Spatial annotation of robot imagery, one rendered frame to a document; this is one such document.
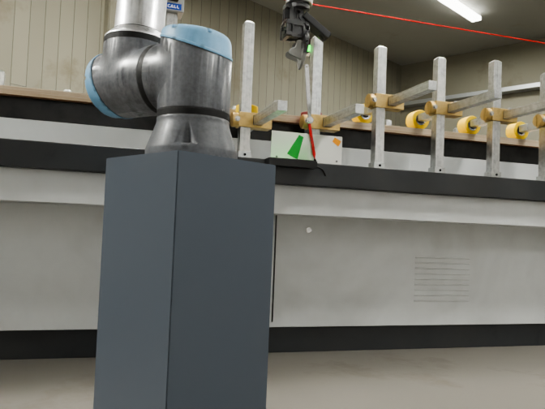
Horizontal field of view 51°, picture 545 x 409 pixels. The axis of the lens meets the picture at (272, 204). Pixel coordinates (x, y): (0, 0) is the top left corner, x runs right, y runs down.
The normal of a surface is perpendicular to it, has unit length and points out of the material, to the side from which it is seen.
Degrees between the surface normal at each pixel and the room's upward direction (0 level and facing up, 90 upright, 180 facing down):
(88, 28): 90
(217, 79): 90
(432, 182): 90
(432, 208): 90
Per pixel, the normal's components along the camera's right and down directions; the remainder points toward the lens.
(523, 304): 0.30, -0.03
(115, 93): -0.48, 0.45
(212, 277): 0.71, 0.00
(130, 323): -0.70, -0.06
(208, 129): 0.47, -0.36
